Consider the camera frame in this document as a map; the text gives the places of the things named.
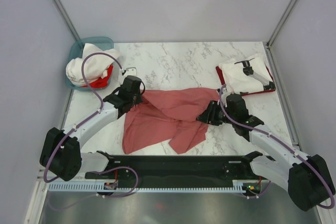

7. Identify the left aluminium frame post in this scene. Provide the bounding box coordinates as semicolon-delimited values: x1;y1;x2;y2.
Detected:
52;0;80;41

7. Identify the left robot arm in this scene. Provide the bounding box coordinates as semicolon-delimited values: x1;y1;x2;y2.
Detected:
39;76;144;183

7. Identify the crumpled red t-shirt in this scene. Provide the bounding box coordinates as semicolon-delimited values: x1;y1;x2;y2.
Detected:
87;65;113;89

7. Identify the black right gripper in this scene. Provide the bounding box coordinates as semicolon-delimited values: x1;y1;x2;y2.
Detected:
196;100;236;126

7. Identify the crumpled white t-shirt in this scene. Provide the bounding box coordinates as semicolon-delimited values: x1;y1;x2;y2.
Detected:
66;43;121;87

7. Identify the right aluminium frame post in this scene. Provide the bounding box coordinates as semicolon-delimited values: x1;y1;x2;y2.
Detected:
265;0;299;49

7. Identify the folded red t-shirt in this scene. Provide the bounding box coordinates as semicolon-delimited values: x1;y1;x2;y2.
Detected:
215;66;276;96

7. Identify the folded white printed t-shirt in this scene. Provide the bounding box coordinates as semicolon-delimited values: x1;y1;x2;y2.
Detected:
218;54;275;94

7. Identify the aluminium front rail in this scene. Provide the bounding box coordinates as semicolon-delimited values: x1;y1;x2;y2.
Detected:
37;166;55;182

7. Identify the white slotted cable duct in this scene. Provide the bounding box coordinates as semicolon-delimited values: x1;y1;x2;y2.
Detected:
49;180;248;193

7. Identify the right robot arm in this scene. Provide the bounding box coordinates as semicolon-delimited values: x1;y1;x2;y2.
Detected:
196;94;335;211

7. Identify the salmon pink t-shirt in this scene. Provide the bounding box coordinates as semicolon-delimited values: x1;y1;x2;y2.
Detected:
122;88;219;154

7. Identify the aluminium frame post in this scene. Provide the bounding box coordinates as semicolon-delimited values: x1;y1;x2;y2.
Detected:
52;0;80;41
265;0;299;49

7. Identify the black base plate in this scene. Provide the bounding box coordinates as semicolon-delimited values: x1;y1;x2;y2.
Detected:
85;155;264;187

